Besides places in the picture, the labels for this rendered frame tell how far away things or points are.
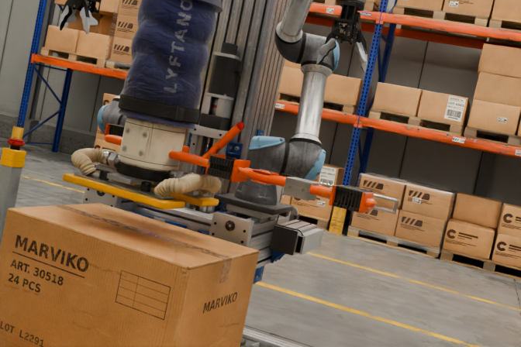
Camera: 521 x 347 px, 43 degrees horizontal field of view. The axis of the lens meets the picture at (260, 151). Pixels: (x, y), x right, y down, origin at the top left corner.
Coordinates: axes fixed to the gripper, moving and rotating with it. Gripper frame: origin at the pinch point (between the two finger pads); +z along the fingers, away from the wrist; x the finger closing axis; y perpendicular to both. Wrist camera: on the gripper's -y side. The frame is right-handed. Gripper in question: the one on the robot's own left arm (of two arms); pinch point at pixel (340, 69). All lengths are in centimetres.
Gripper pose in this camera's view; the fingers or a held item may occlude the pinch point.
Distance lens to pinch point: 204.4
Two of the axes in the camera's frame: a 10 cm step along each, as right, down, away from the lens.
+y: -3.3, -0.2, -9.4
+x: 9.2, 2.0, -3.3
